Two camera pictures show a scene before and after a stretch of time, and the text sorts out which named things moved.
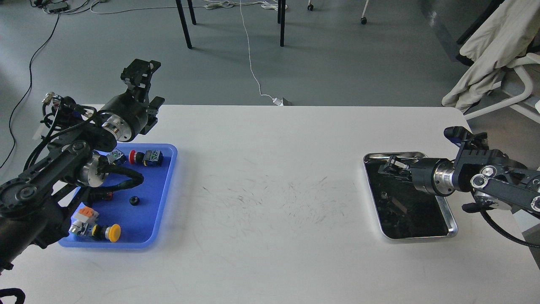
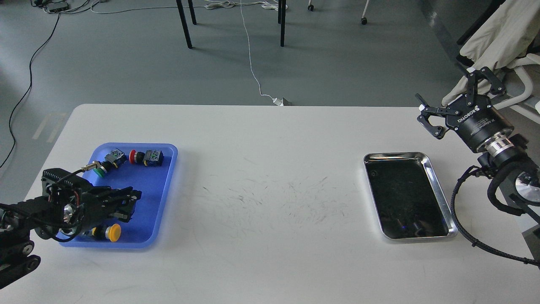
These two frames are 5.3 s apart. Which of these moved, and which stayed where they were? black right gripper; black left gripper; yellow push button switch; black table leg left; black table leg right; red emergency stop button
Moved: black right gripper; black left gripper
Stayed: yellow push button switch; black table leg left; red emergency stop button; black table leg right
